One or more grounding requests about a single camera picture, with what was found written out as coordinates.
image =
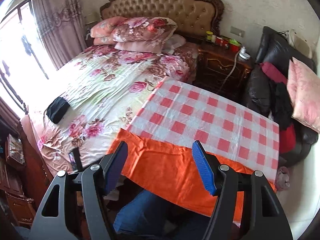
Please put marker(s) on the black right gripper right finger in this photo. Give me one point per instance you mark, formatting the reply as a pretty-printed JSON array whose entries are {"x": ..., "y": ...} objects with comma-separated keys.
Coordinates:
[{"x": 262, "y": 214}]

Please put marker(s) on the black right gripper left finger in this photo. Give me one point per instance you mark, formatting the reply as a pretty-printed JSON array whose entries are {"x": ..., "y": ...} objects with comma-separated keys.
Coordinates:
[{"x": 58, "y": 215}]

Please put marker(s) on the black pants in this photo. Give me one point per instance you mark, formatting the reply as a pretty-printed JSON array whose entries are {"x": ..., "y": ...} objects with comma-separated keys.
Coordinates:
[{"x": 57, "y": 109}]

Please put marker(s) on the orange cloth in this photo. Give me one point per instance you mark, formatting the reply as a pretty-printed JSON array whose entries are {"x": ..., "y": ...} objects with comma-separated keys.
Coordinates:
[{"x": 166, "y": 167}]

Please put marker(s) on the blue jeans leg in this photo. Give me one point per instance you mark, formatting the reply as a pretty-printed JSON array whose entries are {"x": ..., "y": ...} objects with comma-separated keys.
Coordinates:
[{"x": 145, "y": 217}]

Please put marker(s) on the wooden dresser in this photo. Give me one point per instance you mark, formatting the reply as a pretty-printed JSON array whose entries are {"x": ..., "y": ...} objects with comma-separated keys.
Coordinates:
[{"x": 22, "y": 185}]

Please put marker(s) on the red garment on armchair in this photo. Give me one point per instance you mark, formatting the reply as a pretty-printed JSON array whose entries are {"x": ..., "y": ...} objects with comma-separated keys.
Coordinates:
[{"x": 287, "y": 138}]

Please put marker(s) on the floral bed sheet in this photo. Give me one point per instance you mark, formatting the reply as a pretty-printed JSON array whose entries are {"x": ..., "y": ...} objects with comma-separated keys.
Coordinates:
[{"x": 105, "y": 88}]

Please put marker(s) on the red white checkered cloth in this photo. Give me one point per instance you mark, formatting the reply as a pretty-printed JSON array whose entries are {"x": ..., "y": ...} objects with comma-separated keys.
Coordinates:
[{"x": 180, "y": 113}]

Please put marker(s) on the black clothes on armchair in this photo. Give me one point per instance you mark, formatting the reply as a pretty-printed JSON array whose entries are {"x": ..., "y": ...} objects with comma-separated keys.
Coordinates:
[{"x": 280, "y": 105}]

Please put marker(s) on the pink cushion on armchair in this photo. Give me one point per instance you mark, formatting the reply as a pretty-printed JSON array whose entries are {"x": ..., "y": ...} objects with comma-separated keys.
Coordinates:
[{"x": 303, "y": 88}]

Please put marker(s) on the pink pillow on bed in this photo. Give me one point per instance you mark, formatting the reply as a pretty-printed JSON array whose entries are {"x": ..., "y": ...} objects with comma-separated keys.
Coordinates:
[{"x": 154, "y": 46}]

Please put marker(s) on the floral folded quilt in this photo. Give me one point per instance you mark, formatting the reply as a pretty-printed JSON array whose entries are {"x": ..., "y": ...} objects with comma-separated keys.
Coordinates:
[{"x": 121, "y": 29}]

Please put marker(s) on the white pillow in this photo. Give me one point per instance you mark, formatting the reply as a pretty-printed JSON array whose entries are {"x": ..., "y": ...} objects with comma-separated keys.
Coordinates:
[{"x": 173, "y": 43}]

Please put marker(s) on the dark wooden nightstand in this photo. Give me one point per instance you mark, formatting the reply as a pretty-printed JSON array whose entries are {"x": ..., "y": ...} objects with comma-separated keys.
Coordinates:
[{"x": 222, "y": 72}]

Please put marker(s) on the white round device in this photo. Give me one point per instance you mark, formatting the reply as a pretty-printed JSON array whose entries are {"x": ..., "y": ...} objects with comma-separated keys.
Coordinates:
[{"x": 243, "y": 54}]

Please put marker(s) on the black leather armchair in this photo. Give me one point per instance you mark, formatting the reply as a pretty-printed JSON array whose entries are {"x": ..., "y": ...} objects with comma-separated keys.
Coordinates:
[{"x": 266, "y": 94}]

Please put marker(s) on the pink curtain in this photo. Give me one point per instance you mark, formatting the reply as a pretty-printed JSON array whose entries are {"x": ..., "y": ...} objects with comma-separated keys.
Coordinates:
[{"x": 61, "y": 28}]

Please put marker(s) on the red container on nightstand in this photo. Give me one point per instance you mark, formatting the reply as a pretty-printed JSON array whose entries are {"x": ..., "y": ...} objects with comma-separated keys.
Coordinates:
[{"x": 228, "y": 43}]

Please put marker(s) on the yellow lid jar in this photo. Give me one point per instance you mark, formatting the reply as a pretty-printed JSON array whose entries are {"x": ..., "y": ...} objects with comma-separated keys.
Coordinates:
[{"x": 209, "y": 35}]

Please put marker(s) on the tufted wooden headboard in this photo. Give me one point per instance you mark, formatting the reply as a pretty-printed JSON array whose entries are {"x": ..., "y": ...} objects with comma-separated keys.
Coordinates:
[{"x": 193, "y": 17}]

